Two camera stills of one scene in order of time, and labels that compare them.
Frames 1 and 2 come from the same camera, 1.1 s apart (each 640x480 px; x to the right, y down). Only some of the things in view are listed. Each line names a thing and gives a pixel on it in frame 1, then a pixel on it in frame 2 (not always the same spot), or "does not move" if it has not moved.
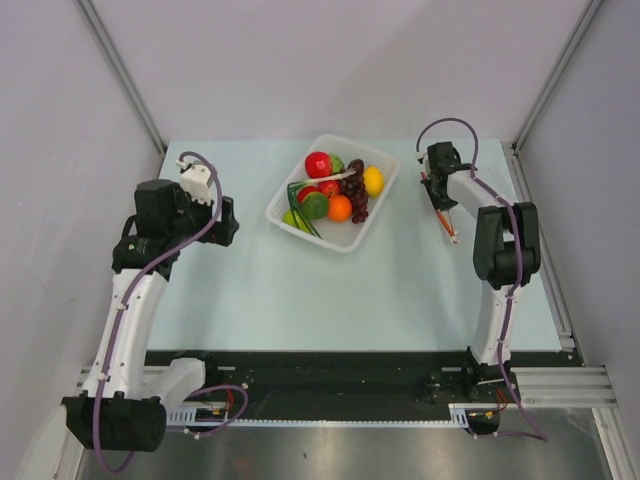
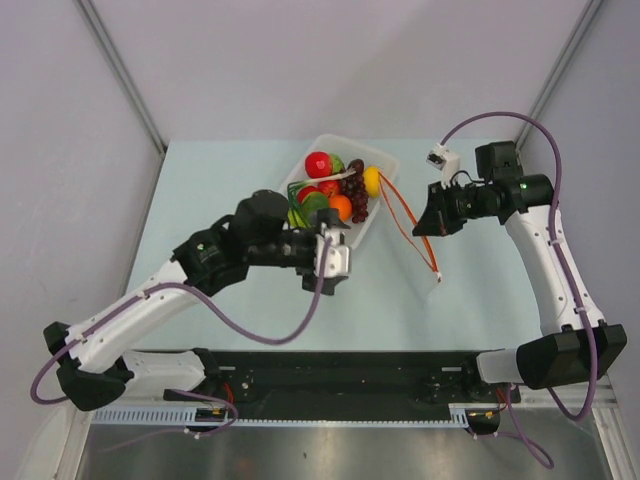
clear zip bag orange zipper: x=453 y=234 to x=423 y=268
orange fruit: x=339 y=208 does not move
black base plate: x=350 y=385 does not move
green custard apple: x=338 y=166 does not move
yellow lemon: x=374 y=180 does not move
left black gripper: x=222 y=232 to x=328 y=217
